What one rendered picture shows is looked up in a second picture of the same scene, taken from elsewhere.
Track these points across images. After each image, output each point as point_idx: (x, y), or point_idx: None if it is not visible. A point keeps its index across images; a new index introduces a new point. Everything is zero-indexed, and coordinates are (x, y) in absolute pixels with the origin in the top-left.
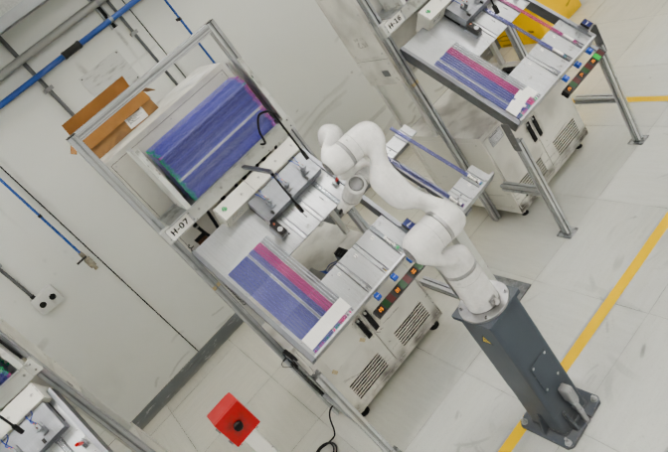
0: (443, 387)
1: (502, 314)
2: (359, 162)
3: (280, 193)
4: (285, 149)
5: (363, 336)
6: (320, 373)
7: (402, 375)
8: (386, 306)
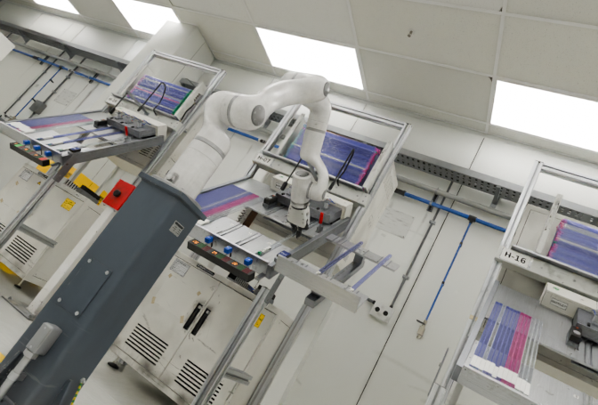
0: (113, 394)
1: (155, 180)
2: (318, 160)
3: None
4: (340, 200)
5: (185, 319)
6: None
7: (143, 395)
8: (198, 245)
